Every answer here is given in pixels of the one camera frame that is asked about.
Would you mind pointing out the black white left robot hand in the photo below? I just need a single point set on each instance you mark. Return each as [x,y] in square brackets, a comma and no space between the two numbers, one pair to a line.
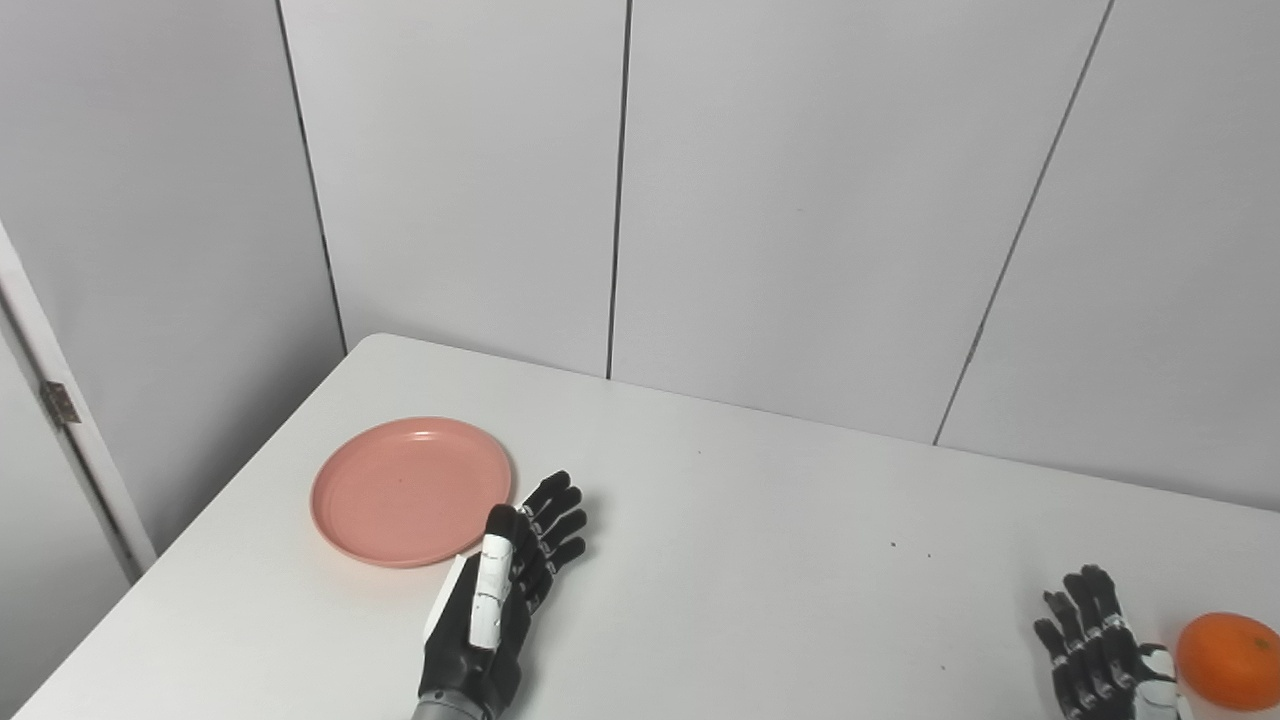
[492,600]

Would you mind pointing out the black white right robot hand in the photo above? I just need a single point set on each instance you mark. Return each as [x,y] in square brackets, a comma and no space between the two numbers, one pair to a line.
[1105,665]

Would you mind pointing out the orange fruit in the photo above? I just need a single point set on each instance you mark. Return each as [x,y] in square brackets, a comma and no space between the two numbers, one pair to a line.
[1230,660]

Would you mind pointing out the pink round plate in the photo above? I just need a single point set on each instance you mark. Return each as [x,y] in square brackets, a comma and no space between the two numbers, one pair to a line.
[410,492]

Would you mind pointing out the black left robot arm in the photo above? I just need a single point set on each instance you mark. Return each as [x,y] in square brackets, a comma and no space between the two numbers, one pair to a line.
[445,711]

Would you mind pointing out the metal door hinge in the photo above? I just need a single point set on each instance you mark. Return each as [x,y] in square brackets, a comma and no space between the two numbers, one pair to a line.
[60,403]

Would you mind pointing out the white door frame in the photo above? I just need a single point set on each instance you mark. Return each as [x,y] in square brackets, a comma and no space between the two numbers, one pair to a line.
[70,440]

